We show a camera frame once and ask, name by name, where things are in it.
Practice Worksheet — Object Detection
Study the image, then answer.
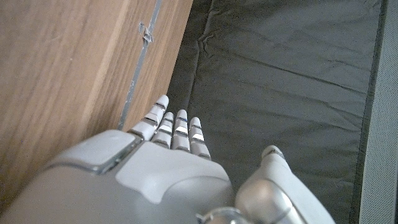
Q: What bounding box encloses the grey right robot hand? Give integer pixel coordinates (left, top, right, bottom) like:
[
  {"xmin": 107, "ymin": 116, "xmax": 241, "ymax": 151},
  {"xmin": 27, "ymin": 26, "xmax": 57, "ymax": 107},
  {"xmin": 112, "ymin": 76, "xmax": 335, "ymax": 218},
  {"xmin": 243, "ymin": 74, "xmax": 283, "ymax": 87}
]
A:
[{"xmin": 0, "ymin": 95, "xmax": 336, "ymax": 224}]

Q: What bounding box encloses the black backdrop cloth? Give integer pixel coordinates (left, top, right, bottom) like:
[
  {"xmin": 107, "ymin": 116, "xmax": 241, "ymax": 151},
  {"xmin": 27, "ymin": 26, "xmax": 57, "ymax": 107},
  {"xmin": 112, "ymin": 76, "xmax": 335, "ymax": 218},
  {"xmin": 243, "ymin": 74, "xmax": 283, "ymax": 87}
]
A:
[{"xmin": 166, "ymin": 0, "xmax": 389, "ymax": 224}]

